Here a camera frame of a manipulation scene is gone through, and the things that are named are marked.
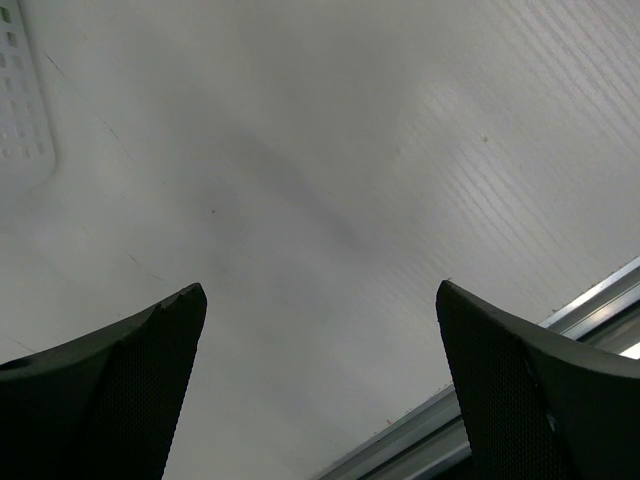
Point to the aluminium mounting rail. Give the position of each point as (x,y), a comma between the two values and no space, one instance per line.
(431,439)

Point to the large white plastic basket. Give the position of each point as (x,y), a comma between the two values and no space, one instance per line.
(27,153)

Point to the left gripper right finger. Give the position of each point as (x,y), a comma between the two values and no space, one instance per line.
(536,404)

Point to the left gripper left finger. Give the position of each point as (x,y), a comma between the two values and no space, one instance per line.
(105,405)

